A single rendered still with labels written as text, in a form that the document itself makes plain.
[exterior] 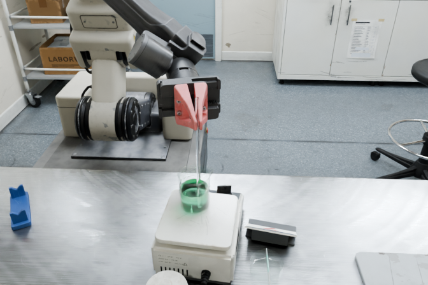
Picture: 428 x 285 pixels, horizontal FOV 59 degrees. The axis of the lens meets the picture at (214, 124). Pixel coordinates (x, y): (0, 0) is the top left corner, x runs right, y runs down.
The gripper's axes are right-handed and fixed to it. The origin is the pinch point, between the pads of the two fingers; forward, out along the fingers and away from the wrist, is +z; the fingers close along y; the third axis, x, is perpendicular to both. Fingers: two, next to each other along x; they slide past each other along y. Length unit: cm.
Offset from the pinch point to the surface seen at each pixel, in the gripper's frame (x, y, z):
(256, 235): 23.9, 10.2, 0.8
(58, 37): 61, -67, -251
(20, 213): 22.8, -31.9, -12.0
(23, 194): 24.6, -33.4, -19.8
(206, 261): 20.0, -0.3, 7.7
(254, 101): 101, 73, -195
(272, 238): 24.0, 12.8, 2.0
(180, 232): 16.9, -3.6, 4.1
